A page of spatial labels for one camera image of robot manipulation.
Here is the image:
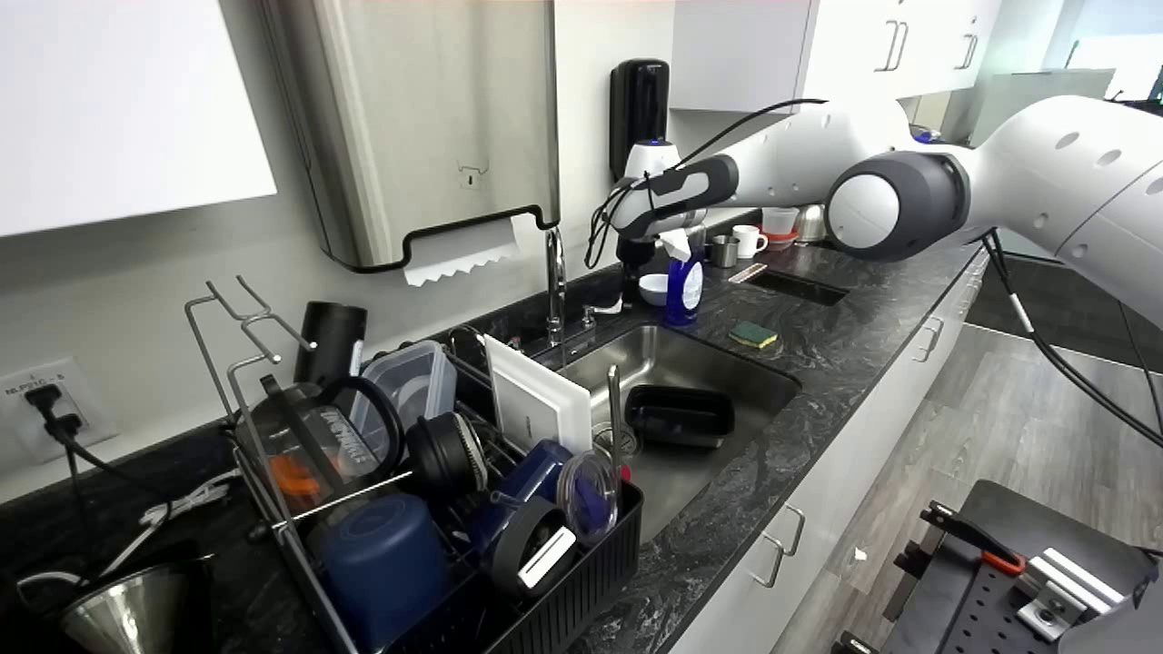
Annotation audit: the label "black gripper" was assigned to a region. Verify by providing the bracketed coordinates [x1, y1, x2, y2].
[613, 229, 664, 310]

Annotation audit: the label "chrome tap handle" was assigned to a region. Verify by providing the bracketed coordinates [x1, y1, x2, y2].
[577, 294, 634, 333]

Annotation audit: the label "blue dish soap bottle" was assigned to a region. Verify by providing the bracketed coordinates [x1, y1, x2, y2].
[661, 250, 710, 327]

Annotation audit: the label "chrome gooseneck faucet spout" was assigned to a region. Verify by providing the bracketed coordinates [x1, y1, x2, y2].
[538, 224, 573, 357]

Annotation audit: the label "stainless steel sink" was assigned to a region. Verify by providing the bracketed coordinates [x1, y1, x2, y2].
[529, 322, 806, 541]

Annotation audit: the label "white mug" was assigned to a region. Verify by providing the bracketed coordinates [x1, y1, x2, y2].
[729, 220, 774, 264]

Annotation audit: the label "green yellow sponge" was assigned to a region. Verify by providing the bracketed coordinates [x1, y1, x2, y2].
[724, 321, 784, 357]

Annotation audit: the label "black plastic food container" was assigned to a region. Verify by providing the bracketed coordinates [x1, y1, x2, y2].
[620, 381, 737, 453]

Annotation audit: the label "white square board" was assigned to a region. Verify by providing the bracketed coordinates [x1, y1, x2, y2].
[472, 330, 595, 457]

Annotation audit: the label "clear measuring cup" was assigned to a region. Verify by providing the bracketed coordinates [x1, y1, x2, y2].
[760, 202, 806, 250]

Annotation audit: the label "black counter mat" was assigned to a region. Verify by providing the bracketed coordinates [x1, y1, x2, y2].
[750, 264, 849, 310]

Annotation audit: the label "white paper towel sheet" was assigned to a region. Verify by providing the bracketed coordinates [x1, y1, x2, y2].
[400, 213, 538, 290]

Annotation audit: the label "small steel kettle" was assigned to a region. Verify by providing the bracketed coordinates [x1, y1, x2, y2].
[791, 202, 837, 247]

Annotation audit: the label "blue round lid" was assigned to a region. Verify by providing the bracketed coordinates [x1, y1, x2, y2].
[555, 445, 626, 543]

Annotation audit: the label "small blue cup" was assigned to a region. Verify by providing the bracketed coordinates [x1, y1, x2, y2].
[470, 434, 573, 547]

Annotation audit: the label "clear container blue rim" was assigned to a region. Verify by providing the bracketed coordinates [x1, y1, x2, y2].
[361, 338, 462, 434]

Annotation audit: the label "steel paper towel dispenser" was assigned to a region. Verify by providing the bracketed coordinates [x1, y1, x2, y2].
[273, 0, 562, 273]

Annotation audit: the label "black round lid white label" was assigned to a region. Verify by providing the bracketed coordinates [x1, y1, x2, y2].
[486, 496, 583, 597]

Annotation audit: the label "white lower cabinets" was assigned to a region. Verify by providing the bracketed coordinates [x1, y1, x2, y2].
[669, 241, 1010, 654]

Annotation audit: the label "black dish rack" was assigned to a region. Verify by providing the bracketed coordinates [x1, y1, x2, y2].
[182, 273, 648, 654]

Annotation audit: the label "black cylinder cup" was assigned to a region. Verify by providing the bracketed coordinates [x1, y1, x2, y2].
[290, 296, 371, 391]

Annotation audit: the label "clear jar black rim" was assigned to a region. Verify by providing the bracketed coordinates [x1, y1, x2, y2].
[234, 373, 411, 519]

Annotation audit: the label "large blue cup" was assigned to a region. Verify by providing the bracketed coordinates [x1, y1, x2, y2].
[303, 488, 453, 654]

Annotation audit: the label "dark floor mat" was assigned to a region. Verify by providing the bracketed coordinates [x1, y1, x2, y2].
[967, 250, 1163, 373]

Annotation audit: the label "black perforated table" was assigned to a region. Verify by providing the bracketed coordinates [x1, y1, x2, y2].
[834, 476, 1163, 654]

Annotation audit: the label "white upper cabinet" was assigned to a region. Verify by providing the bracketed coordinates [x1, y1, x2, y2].
[0, 0, 280, 241]

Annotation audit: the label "steel funnel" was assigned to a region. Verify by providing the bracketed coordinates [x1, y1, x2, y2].
[58, 554, 219, 654]

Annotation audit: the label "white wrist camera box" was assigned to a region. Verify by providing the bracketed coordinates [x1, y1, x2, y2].
[651, 229, 703, 264]

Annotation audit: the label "black wall soap dispenser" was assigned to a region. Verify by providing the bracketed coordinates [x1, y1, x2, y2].
[608, 54, 674, 161]

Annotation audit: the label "orange handled black tool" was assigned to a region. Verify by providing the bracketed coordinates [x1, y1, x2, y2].
[920, 500, 1032, 582]

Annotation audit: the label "white cable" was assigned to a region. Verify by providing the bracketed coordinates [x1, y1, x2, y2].
[15, 465, 246, 593]

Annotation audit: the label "white wall outlet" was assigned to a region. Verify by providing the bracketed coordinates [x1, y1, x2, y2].
[0, 357, 121, 472]

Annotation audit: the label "black plug with cable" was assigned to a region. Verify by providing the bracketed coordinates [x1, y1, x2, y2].
[21, 381, 168, 513]

